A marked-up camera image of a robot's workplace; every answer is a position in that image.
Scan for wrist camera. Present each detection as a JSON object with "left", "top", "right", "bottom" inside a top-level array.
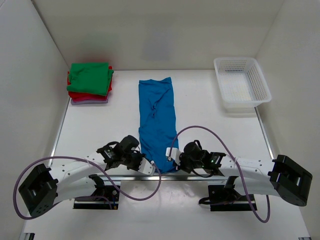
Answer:
[
  {"left": 165, "top": 147, "right": 181, "bottom": 171},
  {"left": 138, "top": 157, "right": 156, "bottom": 176}
]

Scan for white plastic mesh basket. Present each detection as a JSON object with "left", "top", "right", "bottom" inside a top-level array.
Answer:
[{"left": 213, "top": 57, "right": 272, "bottom": 110}]

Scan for blue t-shirt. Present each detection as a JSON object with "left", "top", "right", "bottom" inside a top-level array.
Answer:
[{"left": 138, "top": 77, "right": 179, "bottom": 174}]

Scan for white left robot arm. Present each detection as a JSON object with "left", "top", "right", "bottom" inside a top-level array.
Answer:
[{"left": 18, "top": 135, "right": 155, "bottom": 218}]

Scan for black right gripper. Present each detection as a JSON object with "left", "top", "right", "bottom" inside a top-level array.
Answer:
[{"left": 172, "top": 152, "right": 203, "bottom": 174}]

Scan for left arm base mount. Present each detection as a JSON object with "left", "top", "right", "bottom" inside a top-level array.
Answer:
[{"left": 73, "top": 174, "right": 120, "bottom": 210}]

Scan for folded purple t-shirt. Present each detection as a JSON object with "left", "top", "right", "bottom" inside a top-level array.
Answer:
[{"left": 70, "top": 99, "right": 108, "bottom": 106}]

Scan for folded green t-shirt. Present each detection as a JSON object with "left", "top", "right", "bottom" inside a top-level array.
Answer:
[{"left": 66, "top": 62, "right": 114, "bottom": 96}]

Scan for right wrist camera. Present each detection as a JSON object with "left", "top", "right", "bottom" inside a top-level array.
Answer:
[{"left": 165, "top": 147, "right": 181, "bottom": 171}]

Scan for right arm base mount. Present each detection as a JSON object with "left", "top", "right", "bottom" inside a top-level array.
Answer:
[{"left": 198, "top": 176, "right": 251, "bottom": 212}]

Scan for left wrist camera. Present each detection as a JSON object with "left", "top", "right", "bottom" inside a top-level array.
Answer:
[{"left": 138, "top": 157, "right": 156, "bottom": 176}]

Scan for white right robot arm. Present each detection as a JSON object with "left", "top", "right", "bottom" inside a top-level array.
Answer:
[{"left": 174, "top": 140, "right": 313, "bottom": 207}]

